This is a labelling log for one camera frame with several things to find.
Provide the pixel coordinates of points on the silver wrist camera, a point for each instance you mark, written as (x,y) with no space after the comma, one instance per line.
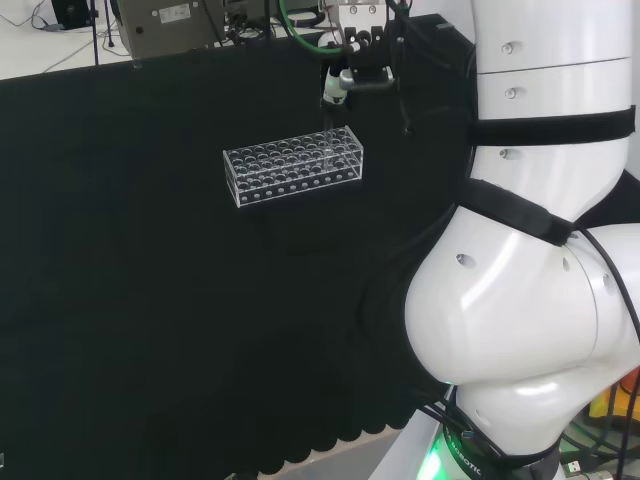
(367,75)

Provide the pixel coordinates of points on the grey metal box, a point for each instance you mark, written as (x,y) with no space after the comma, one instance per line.
(170,25)

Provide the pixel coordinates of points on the black box device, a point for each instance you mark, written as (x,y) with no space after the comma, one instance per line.
(71,13)

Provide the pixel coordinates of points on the clear glass test tube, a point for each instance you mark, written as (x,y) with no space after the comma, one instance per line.
(328,140)

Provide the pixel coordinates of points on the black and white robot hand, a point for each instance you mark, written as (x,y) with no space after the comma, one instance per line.
(367,37)

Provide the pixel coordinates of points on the clear plastic test tube rack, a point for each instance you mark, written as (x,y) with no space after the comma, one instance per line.
(295,165)

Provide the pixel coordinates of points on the black bench cloth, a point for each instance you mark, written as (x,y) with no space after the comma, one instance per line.
(200,300)

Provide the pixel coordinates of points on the black tripod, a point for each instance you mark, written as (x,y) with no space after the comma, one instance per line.
(97,30)

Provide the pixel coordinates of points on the yellow stop button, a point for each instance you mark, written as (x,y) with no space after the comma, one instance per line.
(612,395)

